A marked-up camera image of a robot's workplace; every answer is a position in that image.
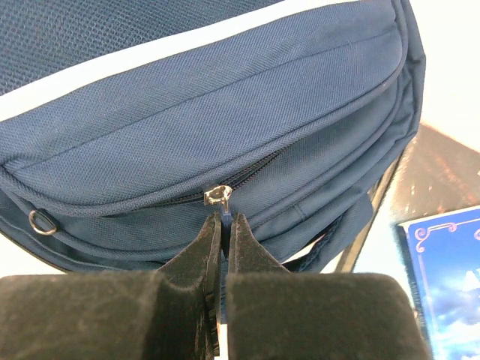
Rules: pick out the Animal Farm blue book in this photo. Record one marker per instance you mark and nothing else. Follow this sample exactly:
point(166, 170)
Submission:
point(441, 253)

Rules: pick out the navy blue student backpack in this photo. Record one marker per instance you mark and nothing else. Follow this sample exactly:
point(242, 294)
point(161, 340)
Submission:
point(123, 123)

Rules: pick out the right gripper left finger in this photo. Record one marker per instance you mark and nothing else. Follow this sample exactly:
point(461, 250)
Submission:
point(169, 313)

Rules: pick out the dark blue hardcover book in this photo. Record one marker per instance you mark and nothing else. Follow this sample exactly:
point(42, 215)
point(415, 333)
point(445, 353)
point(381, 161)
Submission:
point(438, 172)

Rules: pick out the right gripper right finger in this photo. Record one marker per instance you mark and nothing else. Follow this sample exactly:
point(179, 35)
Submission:
point(273, 313)

